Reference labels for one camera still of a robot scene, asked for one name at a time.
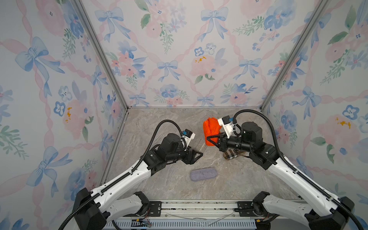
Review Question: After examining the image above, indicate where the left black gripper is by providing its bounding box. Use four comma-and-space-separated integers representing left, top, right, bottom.
167, 145, 203, 164

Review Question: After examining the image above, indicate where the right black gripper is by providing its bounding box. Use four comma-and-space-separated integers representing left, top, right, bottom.
207, 130, 253, 154

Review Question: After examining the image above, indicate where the plaid eyeglass case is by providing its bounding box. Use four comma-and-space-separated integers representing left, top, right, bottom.
223, 149, 247, 160

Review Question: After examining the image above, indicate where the purple eyeglass case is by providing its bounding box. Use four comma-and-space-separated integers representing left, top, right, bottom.
190, 167, 218, 182

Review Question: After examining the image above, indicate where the orange microfiber cloth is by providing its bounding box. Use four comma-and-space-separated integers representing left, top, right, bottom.
203, 117, 221, 146

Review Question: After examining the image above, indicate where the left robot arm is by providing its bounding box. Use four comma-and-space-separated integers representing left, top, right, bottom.
72, 129, 203, 230

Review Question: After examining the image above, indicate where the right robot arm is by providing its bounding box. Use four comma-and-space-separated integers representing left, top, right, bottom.
203, 118, 363, 230

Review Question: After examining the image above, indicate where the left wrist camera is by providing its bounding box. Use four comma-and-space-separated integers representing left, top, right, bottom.
181, 129, 196, 147

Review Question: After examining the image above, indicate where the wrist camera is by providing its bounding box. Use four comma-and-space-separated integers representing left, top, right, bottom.
218, 116, 236, 139
181, 129, 196, 147

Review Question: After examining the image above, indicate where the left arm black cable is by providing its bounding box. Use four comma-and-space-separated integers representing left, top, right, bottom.
58, 119, 186, 230

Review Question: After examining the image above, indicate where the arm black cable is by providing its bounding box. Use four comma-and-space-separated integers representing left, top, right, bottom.
232, 109, 364, 230
58, 119, 186, 230

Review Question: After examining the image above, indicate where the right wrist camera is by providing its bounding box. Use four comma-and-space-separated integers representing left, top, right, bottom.
218, 116, 236, 139

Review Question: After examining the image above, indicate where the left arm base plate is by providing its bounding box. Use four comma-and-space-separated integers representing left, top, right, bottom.
136, 201, 162, 217

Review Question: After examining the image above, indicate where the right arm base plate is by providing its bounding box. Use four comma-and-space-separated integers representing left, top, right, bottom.
234, 201, 258, 217

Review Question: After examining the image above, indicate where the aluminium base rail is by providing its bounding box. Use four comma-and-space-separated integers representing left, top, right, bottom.
102, 200, 309, 230

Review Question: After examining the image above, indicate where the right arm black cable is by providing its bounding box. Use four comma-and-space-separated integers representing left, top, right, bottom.
232, 109, 364, 230

